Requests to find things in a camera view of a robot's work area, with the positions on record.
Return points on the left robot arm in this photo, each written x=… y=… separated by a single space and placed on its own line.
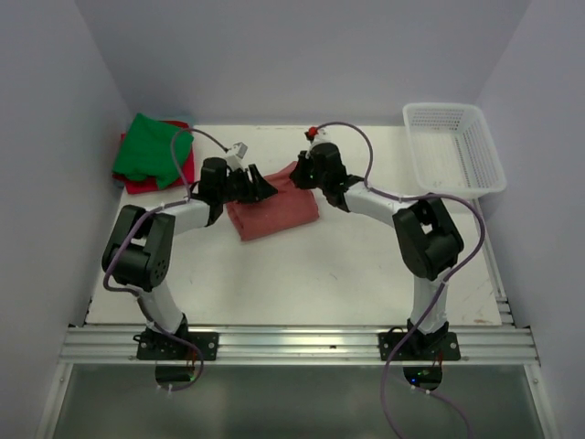
x=137 y=256

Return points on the white plastic basket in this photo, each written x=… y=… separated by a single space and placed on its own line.
x=452 y=149

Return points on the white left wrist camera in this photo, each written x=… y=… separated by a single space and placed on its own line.
x=235 y=156

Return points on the aluminium mounting rail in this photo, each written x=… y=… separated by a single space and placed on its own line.
x=307 y=346

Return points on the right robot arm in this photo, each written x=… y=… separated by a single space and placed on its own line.
x=429 y=245

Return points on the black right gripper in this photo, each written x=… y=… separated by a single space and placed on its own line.
x=297 y=175

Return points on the salmon pink t shirt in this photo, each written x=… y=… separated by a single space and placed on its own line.
x=291 y=207

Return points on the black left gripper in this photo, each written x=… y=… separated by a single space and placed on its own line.
x=262 y=191

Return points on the green folded t shirt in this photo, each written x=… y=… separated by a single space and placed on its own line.
x=153 y=148

